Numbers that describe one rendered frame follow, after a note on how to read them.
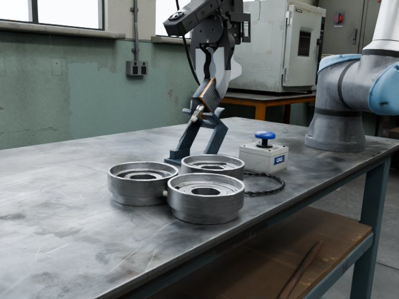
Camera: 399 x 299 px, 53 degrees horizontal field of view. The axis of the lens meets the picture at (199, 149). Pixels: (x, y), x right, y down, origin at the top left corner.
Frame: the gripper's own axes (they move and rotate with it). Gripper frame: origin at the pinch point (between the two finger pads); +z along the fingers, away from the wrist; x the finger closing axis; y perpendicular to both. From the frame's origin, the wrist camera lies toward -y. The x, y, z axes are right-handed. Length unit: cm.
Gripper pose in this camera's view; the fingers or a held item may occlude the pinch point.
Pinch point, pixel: (212, 91)
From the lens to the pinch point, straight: 75.4
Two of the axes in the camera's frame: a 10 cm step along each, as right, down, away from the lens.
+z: 0.3, 9.8, 2.1
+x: -7.1, -1.3, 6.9
